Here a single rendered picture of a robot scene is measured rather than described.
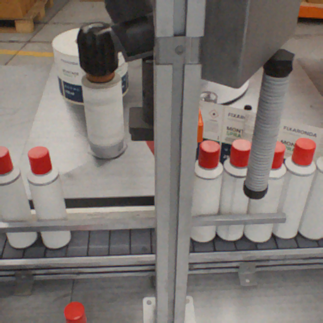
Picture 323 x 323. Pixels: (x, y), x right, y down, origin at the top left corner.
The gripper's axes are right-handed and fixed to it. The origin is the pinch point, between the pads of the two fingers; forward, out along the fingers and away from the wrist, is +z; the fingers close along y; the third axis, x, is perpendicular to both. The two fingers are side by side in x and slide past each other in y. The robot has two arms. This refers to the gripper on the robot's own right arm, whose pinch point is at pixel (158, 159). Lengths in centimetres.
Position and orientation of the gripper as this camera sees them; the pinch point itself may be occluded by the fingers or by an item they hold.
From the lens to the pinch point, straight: 76.3
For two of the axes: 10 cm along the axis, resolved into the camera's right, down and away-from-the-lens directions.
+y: -10.0, 0.1, -0.4
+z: -0.1, 7.9, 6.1
